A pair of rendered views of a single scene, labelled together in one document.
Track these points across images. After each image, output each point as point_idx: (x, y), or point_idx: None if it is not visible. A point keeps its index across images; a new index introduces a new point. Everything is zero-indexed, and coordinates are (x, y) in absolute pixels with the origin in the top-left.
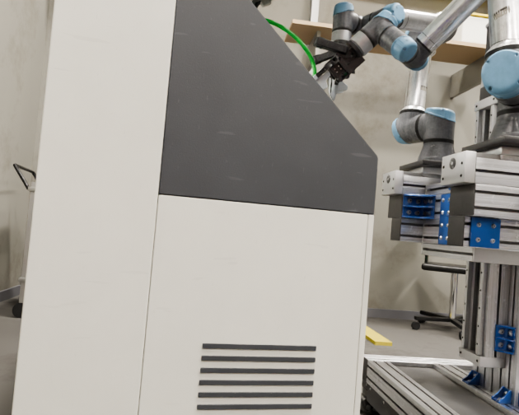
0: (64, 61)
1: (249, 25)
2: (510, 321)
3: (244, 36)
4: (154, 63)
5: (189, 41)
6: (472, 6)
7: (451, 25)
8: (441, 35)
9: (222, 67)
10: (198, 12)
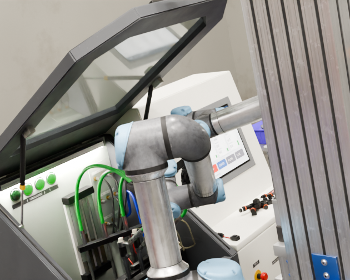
0: None
1: (18, 248)
2: None
3: (18, 256)
4: None
5: None
6: (193, 172)
7: (196, 183)
8: (198, 189)
9: (16, 278)
10: None
